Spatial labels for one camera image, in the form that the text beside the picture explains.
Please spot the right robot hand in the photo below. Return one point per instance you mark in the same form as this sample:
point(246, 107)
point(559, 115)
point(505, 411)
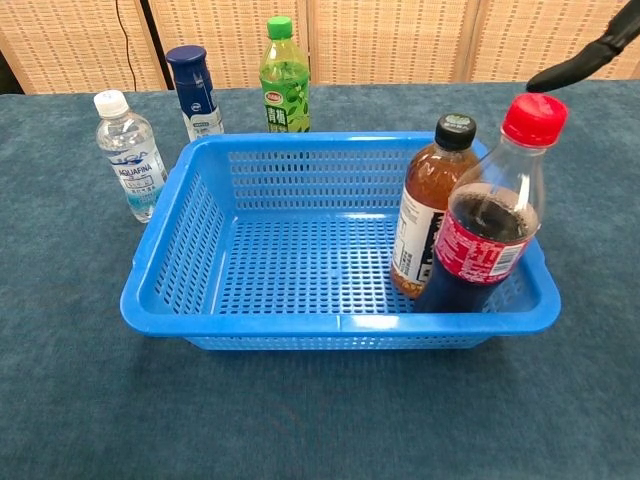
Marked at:
point(585, 57)

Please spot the black tripod stand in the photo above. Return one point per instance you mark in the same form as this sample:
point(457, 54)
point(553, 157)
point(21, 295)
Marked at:
point(156, 45)

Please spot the teal table cloth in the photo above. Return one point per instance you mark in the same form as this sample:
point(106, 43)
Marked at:
point(320, 410)

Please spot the blue plastic basket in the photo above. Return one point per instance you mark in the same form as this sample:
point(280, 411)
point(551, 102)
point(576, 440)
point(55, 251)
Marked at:
point(250, 325)

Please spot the brown tea bottle black cap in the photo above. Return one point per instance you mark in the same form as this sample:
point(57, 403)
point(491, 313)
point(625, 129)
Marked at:
point(425, 200)

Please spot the green tea bottle green cap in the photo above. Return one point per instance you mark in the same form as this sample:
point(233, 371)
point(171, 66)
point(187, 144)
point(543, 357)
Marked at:
point(285, 95)

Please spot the clear Aquafina water bottle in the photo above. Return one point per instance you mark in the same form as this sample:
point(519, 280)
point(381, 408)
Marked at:
point(132, 160)

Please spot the bamboo folding screen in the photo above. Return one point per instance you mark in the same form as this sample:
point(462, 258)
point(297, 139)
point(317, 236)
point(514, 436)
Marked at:
point(360, 40)

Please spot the white bottle with navy cap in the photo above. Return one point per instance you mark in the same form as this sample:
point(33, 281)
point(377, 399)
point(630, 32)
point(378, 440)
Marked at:
point(195, 95)

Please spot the cola bottle with red cap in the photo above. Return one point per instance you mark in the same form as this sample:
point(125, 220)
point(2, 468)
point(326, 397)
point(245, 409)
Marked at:
point(480, 250)

